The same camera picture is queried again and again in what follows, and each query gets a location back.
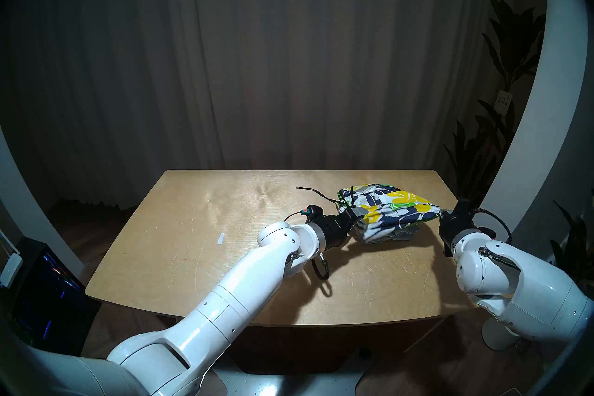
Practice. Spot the white router box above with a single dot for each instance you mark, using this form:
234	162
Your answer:
10	270

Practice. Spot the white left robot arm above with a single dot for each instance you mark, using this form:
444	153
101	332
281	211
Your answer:
209	307

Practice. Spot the grey jersey shorts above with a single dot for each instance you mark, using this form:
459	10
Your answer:
403	235

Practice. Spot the black computer tower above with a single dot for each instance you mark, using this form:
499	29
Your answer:
51	297

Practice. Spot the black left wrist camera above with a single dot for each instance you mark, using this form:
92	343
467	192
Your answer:
312	210

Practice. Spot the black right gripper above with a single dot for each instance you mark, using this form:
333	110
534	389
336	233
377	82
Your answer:
457	225

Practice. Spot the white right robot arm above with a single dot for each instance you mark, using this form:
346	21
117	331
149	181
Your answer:
519	288

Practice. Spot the white cylindrical plant pot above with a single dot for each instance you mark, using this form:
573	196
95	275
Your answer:
499	337

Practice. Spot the white paper plant tag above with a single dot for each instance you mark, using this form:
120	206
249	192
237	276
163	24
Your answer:
503	101

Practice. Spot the small dark leafy plant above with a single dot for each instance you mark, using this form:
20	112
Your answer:
575	242

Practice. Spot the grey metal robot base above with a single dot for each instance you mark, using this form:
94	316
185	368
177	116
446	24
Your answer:
287	381

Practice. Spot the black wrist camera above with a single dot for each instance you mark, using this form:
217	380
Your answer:
487	232
312	210

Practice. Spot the tall dark leafy plant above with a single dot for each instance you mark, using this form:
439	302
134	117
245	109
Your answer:
506	47

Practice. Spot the navy green floral shorts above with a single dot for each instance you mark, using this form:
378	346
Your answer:
390	212

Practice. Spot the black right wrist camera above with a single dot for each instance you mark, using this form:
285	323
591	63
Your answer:
487	232

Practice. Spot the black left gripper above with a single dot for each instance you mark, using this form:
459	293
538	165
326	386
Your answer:
336	225

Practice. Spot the beige pleated curtain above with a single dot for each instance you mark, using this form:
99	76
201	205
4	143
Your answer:
278	51

